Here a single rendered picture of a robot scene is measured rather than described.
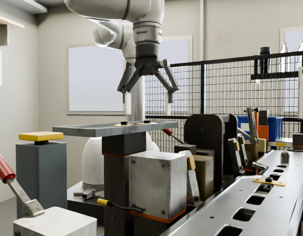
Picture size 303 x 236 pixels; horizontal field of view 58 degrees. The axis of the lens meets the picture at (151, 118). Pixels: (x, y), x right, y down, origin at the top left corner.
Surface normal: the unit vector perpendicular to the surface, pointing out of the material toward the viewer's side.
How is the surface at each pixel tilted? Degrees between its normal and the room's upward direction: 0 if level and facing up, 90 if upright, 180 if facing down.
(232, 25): 90
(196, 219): 0
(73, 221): 0
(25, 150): 90
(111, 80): 90
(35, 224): 0
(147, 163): 90
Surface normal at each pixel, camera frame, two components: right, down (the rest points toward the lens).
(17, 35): 0.96, 0.01
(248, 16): -0.29, 0.04
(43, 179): 0.84, 0.02
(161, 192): -0.54, 0.03
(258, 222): 0.00, -1.00
